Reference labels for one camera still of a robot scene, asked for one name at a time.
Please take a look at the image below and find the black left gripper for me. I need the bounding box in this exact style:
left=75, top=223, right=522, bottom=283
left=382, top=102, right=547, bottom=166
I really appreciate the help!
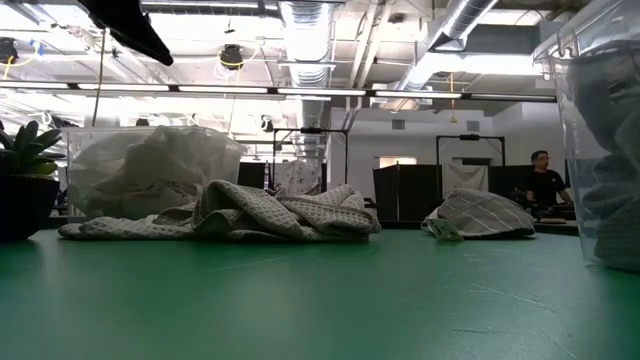
left=77, top=0, right=175, bottom=67

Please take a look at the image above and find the clear plastic bin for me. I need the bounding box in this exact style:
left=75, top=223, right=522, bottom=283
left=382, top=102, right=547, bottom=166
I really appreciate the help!
left=62, top=124, right=247, bottom=224
left=532, top=0, right=640, bottom=274

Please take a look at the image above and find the plain white towel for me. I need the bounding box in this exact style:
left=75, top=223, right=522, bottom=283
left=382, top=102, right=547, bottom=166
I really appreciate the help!
left=67, top=127, right=241, bottom=220

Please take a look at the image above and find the grey waffle towel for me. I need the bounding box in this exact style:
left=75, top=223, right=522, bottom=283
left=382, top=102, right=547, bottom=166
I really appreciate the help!
left=192, top=178, right=382, bottom=244

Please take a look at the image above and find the grey white-checked towel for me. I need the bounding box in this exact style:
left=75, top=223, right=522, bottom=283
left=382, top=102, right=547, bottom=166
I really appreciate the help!
left=422, top=187, right=537, bottom=243

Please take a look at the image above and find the dark grey towel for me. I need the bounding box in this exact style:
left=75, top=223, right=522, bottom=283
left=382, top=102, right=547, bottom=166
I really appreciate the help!
left=567, top=42, right=640, bottom=161

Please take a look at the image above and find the black ceiling device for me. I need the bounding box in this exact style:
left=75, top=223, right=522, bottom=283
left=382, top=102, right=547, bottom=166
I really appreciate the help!
left=0, top=37, right=20, bottom=66

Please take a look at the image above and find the green succulent plant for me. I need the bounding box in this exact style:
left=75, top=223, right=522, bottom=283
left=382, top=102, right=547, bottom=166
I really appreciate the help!
left=0, top=118, right=67, bottom=179

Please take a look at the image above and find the long ceiling light bar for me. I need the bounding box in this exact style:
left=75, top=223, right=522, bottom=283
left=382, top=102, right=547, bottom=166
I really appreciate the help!
left=0, top=79, right=559, bottom=104

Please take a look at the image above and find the patterned white cloth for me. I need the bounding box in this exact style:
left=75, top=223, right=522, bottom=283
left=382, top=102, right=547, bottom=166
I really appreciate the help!
left=273, top=159, right=324, bottom=197

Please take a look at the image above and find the black plant pot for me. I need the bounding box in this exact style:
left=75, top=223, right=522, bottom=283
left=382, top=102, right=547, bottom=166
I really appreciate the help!
left=0, top=173, right=62, bottom=243

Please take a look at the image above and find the green table mat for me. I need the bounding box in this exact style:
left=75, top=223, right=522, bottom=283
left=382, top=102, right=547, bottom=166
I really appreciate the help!
left=0, top=227, right=640, bottom=360

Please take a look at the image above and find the white hanging cloth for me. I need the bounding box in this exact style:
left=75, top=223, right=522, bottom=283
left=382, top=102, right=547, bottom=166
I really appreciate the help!
left=442, top=163, right=490, bottom=194

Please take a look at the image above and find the person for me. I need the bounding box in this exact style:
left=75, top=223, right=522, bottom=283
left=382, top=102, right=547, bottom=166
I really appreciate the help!
left=523, top=149, right=575, bottom=207

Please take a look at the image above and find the hanging yellow cord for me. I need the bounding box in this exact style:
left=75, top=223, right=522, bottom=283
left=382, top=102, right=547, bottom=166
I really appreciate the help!
left=91, top=27, right=110, bottom=127

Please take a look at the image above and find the black ceiling camera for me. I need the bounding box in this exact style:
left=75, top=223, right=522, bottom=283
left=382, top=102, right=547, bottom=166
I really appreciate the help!
left=219, top=43, right=245, bottom=71

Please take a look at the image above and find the silver ribbed ceiling duct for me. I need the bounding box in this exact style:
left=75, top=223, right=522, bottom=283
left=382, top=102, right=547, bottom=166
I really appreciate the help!
left=277, top=0, right=337, bottom=164

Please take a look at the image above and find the black metal frame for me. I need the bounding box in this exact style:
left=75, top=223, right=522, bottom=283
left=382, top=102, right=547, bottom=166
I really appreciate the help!
left=272, top=126, right=350, bottom=191
left=435, top=133, right=506, bottom=174

